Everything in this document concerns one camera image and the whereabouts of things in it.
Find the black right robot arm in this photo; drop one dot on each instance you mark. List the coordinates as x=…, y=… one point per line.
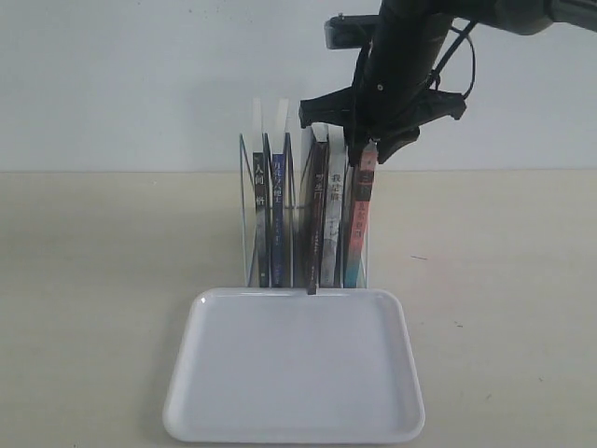
x=517, y=17

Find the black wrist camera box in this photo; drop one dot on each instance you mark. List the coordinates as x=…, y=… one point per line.
x=349, y=31

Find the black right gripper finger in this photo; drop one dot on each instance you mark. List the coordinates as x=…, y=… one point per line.
x=391, y=143
x=356, y=140

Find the white plastic tray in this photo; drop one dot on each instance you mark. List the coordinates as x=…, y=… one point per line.
x=281, y=366

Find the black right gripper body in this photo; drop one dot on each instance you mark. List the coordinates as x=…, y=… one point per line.
x=392, y=88

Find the blue moon cover book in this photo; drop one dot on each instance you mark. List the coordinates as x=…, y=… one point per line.
x=278, y=164

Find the red spine book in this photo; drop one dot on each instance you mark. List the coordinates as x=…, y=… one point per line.
x=362, y=178

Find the black spine book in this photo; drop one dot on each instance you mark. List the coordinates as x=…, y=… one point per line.
x=260, y=197

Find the grey white spine book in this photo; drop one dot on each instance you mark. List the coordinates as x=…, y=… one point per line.
x=334, y=205

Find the dark brown spine book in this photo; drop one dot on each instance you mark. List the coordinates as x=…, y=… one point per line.
x=315, y=149

